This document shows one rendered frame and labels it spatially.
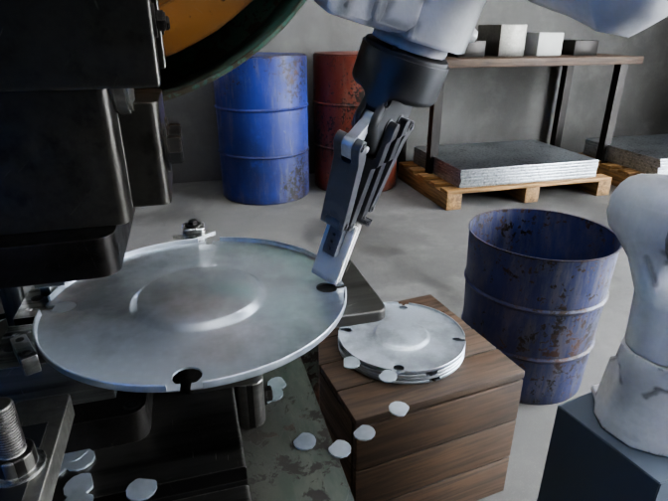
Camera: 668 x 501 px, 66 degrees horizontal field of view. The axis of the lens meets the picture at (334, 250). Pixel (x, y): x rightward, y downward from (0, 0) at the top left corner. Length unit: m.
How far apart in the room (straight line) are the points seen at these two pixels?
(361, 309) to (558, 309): 1.06
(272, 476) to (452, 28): 0.41
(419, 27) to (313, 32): 3.47
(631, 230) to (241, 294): 0.56
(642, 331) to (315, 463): 0.52
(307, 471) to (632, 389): 0.54
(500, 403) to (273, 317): 0.80
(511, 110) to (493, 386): 3.62
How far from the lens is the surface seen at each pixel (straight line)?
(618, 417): 0.93
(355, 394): 1.07
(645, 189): 0.83
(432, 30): 0.41
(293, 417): 0.58
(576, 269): 1.47
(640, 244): 0.83
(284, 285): 0.53
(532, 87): 4.67
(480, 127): 4.47
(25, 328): 0.54
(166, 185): 0.43
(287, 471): 0.52
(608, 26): 0.43
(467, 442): 1.22
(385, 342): 1.16
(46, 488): 0.41
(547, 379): 1.64
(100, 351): 0.47
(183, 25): 0.80
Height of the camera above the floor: 1.03
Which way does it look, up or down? 23 degrees down
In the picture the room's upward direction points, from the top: straight up
